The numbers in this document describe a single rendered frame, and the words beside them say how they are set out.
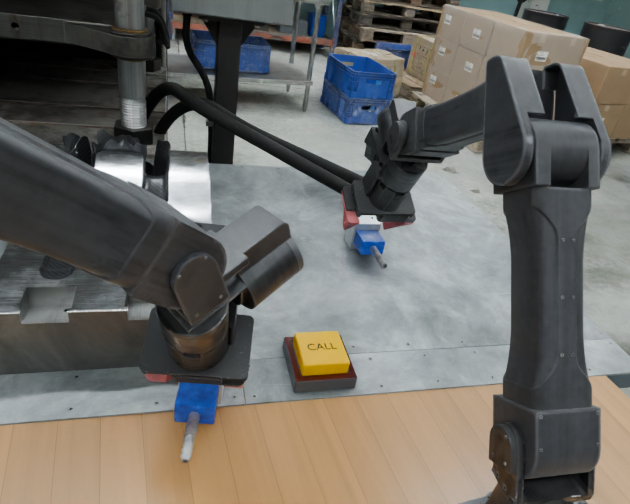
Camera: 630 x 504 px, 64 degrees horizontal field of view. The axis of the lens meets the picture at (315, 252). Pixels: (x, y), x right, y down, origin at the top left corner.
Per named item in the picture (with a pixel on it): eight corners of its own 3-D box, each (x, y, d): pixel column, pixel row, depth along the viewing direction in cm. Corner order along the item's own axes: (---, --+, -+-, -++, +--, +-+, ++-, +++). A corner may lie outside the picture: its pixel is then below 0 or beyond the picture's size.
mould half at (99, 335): (219, 362, 64) (225, 276, 57) (-14, 376, 57) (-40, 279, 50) (201, 187, 105) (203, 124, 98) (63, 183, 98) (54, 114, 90)
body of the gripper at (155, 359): (153, 312, 52) (143, 283, 45) (253, 321, 53) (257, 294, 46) (140, 376, 49) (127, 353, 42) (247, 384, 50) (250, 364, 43)
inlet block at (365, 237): (394, 279, 87) (401, 252, 84) (367, 279, 85) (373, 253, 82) (368, 238, 97) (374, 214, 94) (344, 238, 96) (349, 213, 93)
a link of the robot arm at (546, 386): (493, 463, 49) (493, 126, 49) (552, 457, 50) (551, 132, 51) (536, 491, 43) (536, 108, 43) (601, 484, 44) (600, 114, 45)
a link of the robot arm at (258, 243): (255, 243, 51) (226, 143, 42) (315, 286, 46) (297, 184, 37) (158, 315, 46) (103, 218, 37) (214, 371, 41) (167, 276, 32)
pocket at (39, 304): (74, 337, 57) (70, 311, 55) (21, 339, 56) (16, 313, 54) (79, 311, 61) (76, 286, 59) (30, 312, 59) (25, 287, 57)
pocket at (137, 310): (173, 333, 60) (173, 308, 58) (125, 334, 59) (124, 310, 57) (173, 308, 64) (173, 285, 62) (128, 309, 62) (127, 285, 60)
